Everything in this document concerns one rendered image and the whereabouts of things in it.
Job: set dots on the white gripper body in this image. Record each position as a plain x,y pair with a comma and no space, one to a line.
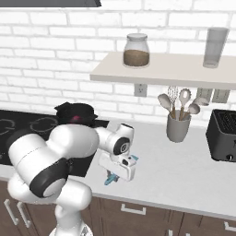
118,170

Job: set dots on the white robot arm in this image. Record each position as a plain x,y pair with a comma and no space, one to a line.
52,147

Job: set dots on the black pot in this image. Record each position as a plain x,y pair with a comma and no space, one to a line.
75,110

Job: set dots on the brown drawer front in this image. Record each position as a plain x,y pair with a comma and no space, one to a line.
135,222
209,226

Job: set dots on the grey utensil holder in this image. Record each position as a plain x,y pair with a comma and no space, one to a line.
178,129

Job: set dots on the brown cupboard door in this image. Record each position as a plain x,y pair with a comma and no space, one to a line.
3,221
40,218

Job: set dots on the metal whisk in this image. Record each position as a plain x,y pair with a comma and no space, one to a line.
173,93

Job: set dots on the slotted wooden spoon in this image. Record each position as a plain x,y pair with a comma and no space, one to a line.
184,96

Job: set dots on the black hob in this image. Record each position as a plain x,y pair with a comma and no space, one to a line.
21,123

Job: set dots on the black toaster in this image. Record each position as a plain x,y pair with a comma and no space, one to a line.
222,135

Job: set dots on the glass jar with brown contents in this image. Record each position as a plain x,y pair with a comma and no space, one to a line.
136,53

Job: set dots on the tall grey glass container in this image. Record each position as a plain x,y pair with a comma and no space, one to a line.
215,46

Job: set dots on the dark grey range hood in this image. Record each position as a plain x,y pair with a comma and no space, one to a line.
46,2

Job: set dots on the white wall outlet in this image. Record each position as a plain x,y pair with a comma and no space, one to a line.
204,93
140,90
221,96

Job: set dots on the beige wall shelf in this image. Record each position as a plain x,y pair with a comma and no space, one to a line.
172,72

